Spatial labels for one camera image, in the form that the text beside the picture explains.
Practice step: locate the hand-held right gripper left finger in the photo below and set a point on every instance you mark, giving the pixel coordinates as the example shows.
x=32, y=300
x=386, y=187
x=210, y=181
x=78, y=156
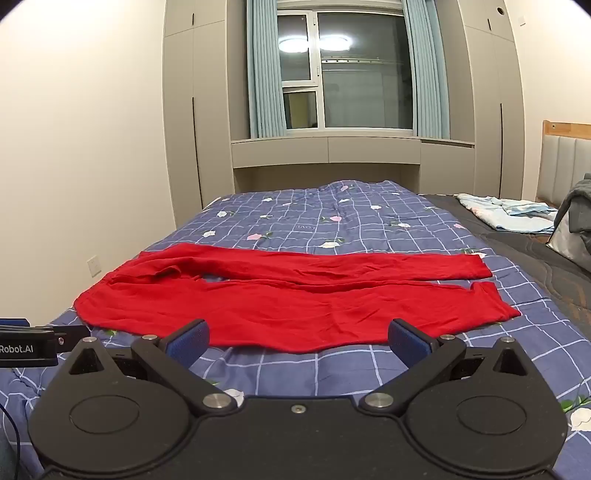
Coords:
x=190, y=342

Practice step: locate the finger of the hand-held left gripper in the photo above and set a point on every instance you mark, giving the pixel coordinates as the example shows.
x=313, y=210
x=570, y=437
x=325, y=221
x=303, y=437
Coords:
x=71, y=336

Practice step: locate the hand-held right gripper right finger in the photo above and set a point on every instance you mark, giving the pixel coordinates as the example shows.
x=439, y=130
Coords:
x=407, y=342

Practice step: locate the red pants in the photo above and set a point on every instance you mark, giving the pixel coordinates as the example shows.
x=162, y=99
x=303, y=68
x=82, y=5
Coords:
x=277, y=314

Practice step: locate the dark grey bed sheet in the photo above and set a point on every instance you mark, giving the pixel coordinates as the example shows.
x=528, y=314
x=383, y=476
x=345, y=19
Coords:
x=521, y=258

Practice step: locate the light blue folded cloth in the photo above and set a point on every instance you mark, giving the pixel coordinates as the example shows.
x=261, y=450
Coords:
x=498, y=212

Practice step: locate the blue checked floral blanket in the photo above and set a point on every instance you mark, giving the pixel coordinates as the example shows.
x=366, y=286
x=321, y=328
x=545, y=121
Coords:
x=300, y=217

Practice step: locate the beige window cabinet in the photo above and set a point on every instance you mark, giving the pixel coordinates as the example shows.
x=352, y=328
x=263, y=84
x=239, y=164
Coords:
x=323, y=150

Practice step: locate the grey backpack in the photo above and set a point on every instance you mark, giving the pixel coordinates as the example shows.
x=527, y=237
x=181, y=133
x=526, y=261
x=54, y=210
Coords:
x=575, y=207

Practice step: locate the beige wardrobe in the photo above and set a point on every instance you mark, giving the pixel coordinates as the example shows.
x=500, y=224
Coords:
x=489, y=115
x=203, y=115

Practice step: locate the grey padded wooden headboard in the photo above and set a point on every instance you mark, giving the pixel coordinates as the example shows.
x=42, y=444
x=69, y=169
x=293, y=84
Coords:
x=561, y=161

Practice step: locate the light blue curtain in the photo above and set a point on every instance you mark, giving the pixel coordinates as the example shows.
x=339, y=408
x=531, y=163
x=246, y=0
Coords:
x=265, y=69
x=427, y=69

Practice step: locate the window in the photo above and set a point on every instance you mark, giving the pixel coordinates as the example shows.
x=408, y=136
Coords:
x=360, y=69

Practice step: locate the white wall socket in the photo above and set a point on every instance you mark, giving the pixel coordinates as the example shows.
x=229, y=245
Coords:
x=94, y=266

